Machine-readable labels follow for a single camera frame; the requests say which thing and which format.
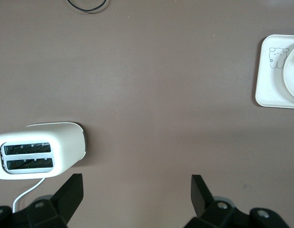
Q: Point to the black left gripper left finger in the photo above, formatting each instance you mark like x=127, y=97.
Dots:
x=66, y=197

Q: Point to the cream tray with rabbit print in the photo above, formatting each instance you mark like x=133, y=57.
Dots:
x=268, y=90

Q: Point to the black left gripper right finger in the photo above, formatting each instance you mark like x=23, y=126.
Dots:
x=204, y=202

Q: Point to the cream two-slot toaster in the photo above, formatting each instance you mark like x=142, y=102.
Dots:
x=68, y=142

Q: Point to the round cream plate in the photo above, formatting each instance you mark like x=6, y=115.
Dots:
x=292, y=78

